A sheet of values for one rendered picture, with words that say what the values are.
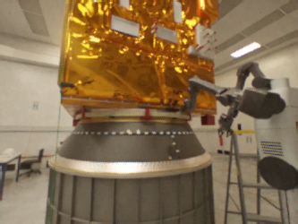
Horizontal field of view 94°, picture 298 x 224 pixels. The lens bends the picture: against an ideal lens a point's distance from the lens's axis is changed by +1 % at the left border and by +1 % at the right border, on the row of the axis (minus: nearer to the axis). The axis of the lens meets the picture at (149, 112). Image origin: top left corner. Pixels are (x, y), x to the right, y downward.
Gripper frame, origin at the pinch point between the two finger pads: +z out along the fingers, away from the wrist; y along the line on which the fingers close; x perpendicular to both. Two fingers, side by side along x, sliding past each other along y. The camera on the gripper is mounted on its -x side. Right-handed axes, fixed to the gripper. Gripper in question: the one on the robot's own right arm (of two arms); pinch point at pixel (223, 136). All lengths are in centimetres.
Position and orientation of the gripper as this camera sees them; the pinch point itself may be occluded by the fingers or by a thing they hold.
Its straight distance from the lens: 157.0
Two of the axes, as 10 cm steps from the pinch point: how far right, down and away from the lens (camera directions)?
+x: 2.8, 3.8, -8.8
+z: -1.6, 9.2, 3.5
